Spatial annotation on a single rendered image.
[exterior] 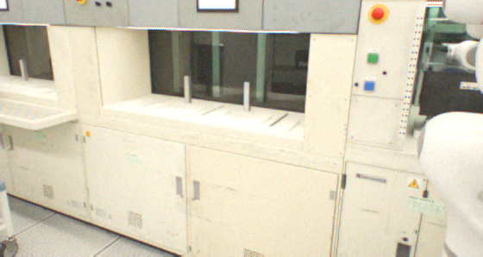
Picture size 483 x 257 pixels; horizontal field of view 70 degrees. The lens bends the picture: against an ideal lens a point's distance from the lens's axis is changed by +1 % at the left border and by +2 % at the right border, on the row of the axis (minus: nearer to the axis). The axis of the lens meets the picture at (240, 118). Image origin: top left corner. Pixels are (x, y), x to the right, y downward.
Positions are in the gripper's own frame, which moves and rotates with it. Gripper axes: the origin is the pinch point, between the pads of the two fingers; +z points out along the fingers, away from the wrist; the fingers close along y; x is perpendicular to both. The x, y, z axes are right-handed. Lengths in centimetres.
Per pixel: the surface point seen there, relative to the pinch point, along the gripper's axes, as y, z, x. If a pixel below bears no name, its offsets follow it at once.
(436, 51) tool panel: 0, 62, -4
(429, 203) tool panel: -5, -28, -54
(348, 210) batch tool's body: -32, -27, -64
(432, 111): -6.6, -9.7, -23.3
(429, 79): -9.3, -9.4, -11.0
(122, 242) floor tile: -161, -18, -123
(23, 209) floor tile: -252, -16, -123
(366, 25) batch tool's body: -33.3, -26.2, 8.7
